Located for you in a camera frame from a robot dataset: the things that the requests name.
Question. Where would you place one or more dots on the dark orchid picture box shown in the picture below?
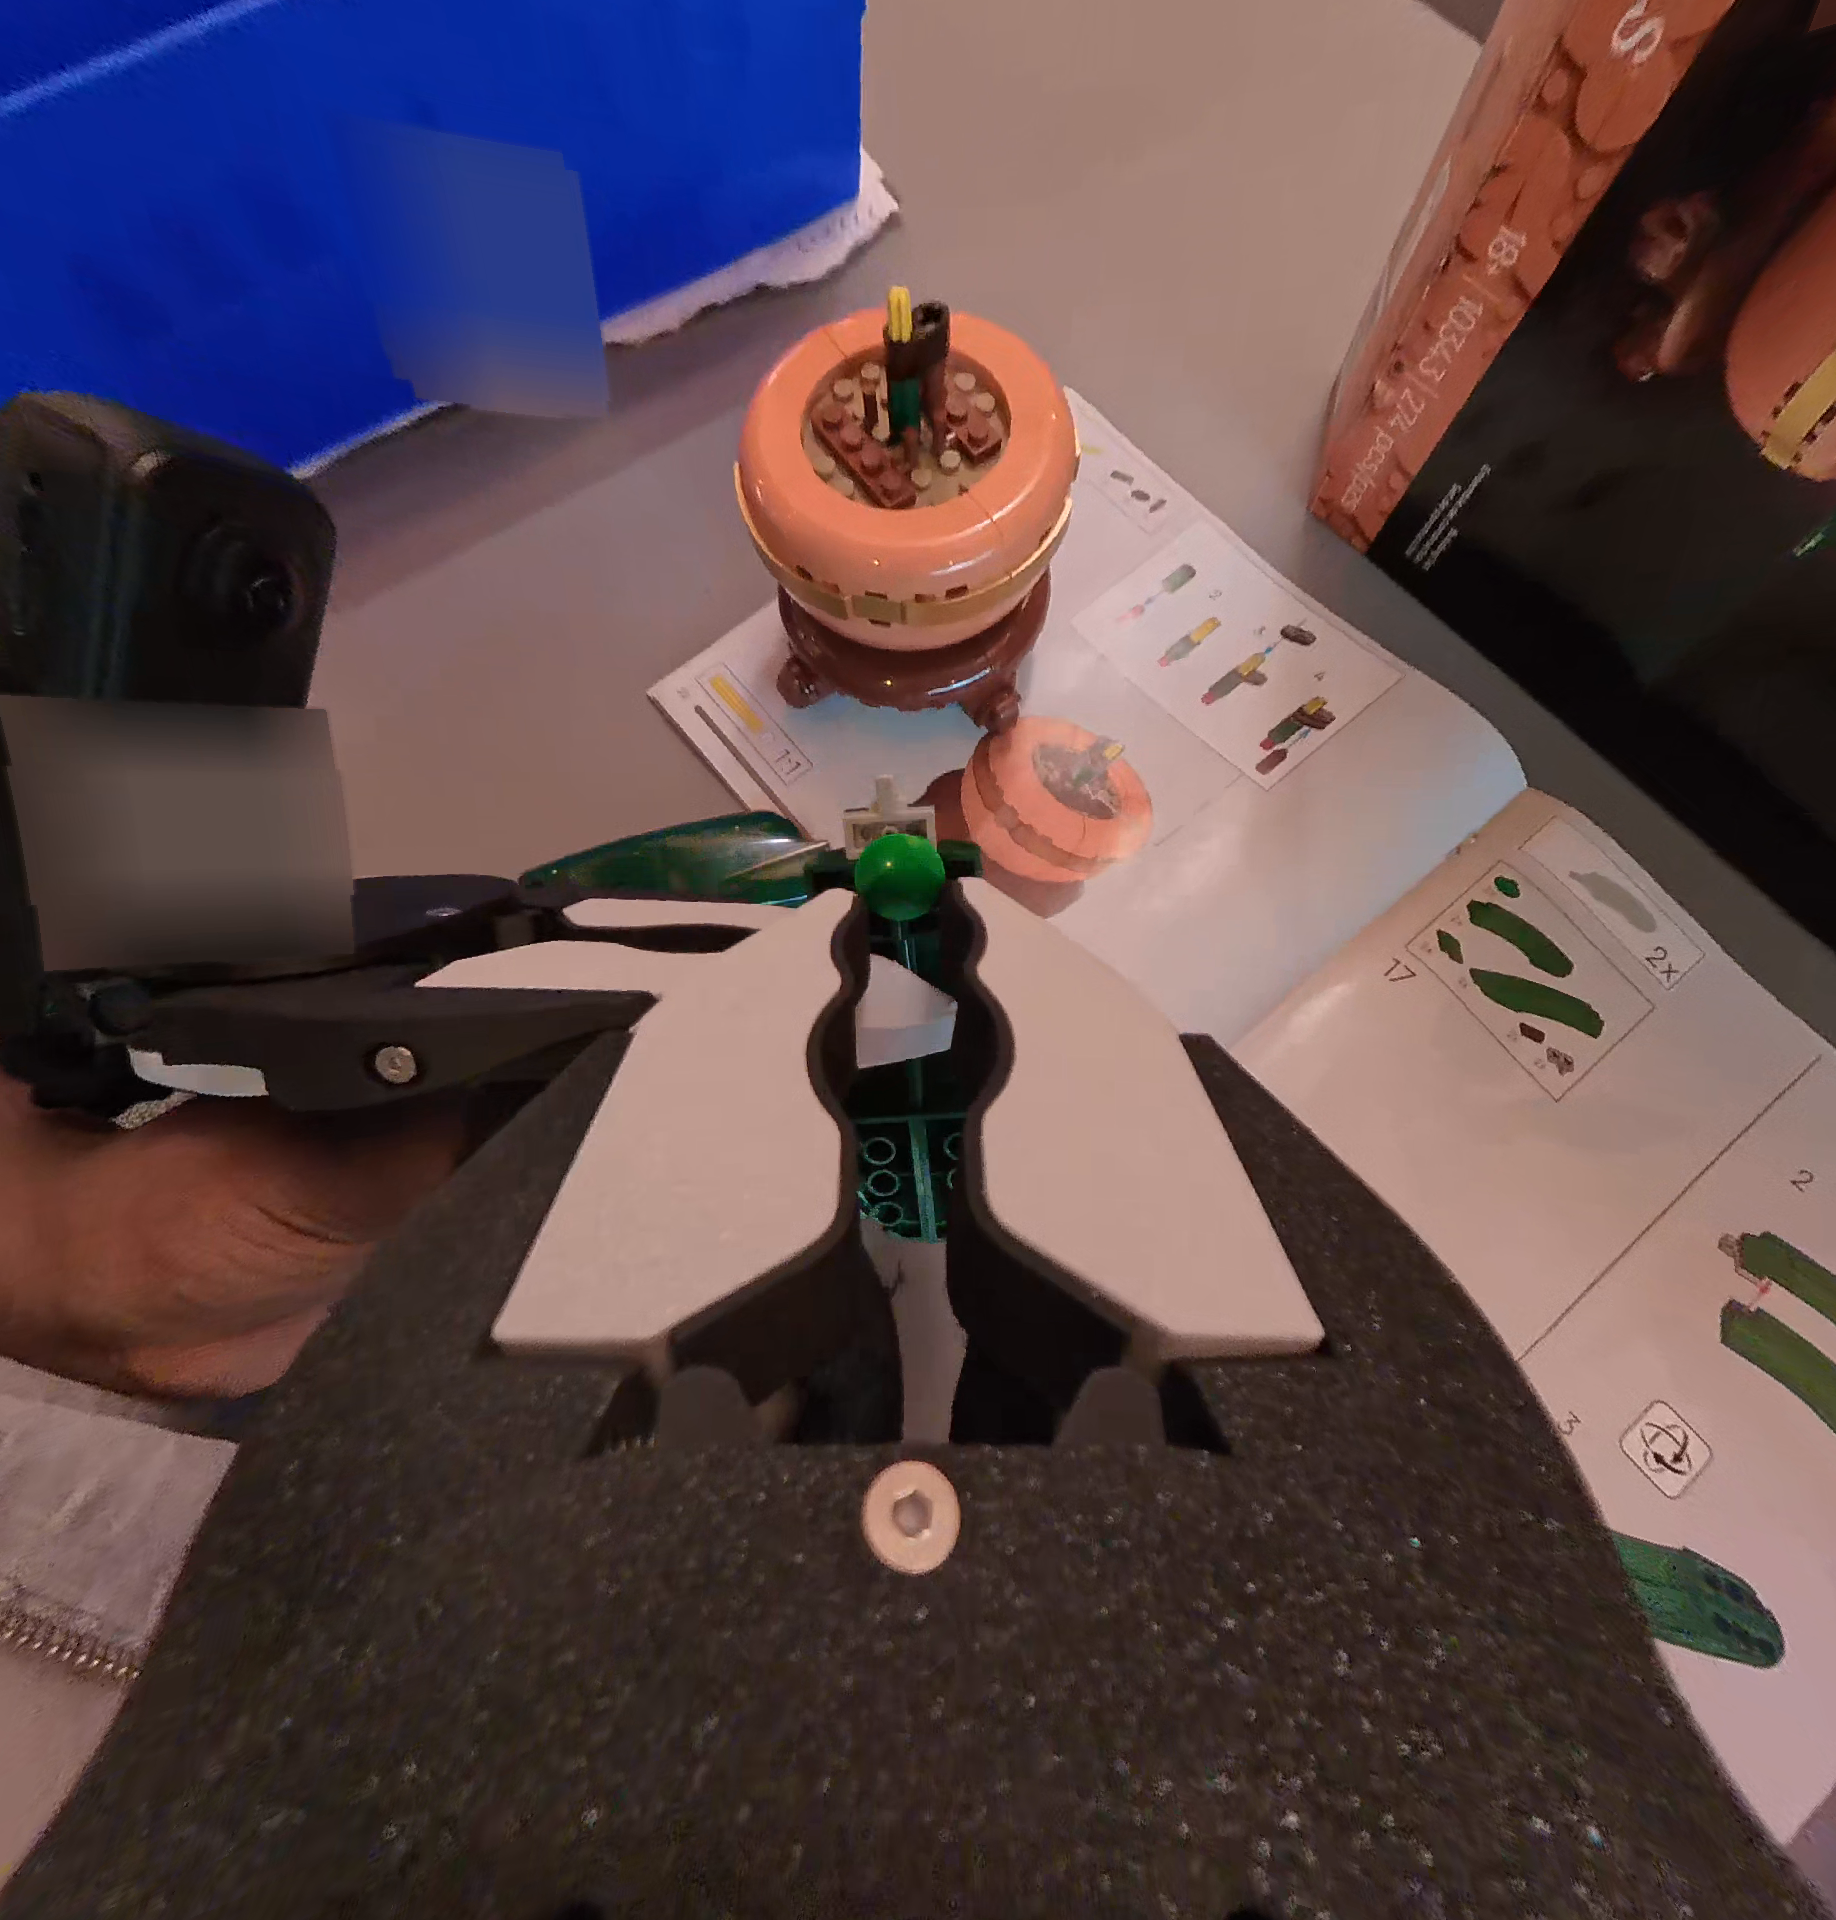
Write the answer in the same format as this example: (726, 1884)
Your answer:
(1548, 495)

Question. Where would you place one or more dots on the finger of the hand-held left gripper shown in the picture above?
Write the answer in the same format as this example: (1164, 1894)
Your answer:
(656, 919)
(559, 970)

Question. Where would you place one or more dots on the peach brick flower pot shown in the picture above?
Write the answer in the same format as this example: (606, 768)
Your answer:
(902, 511)

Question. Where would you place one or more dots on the white frayed sheet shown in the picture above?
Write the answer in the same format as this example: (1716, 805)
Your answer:
(799, 254)

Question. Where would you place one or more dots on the building instruction booklet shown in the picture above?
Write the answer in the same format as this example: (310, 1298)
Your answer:
(1458, 960)

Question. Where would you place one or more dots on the green brick plant stem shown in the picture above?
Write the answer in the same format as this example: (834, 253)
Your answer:
(898, 877)

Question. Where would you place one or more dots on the blue plastic bin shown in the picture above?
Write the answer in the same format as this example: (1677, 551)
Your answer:
(183, 225)

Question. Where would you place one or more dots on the person's left hand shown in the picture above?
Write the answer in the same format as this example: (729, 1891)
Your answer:
(138, 1244)

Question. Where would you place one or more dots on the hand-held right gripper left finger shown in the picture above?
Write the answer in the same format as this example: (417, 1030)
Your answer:
(662, 1140)

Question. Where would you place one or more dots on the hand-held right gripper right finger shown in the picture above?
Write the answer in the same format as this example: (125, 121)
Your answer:
(1128, 1155)

